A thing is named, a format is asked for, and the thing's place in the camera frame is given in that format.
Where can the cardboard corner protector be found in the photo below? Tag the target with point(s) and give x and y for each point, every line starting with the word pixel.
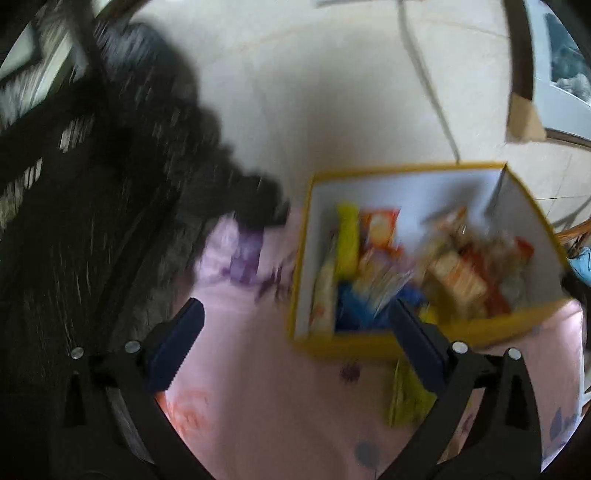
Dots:
pixel 524 117

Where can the pile of assorted snack packets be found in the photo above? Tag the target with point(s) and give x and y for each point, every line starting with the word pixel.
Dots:
pixel 461 277

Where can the yellow green snack packet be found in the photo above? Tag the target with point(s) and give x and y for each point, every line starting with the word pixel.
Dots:
pixel 404 401

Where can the pink floral cloth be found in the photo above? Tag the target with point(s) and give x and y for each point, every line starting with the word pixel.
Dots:
pixel 277 406

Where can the white framed window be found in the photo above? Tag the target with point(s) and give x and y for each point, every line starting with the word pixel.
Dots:
pixel 23 50

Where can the brown wooden furniture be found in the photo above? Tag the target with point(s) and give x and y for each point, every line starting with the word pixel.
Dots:
pixel 577 233

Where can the blue snack packet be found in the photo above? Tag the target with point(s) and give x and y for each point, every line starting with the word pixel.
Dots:
pixel 355 311

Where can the yellow cardboard box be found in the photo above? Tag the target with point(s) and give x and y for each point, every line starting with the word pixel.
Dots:
pixel 360 344

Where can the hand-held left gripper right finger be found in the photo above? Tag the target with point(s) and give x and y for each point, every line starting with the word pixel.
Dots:
pixel 418 346

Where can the light blue cloth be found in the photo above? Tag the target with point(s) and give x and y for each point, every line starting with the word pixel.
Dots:
pixel 582 263

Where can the large framed picture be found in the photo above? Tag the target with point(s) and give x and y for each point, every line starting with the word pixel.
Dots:
pixel 519 46

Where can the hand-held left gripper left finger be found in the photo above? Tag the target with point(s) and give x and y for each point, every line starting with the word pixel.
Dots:
pixel 178 341

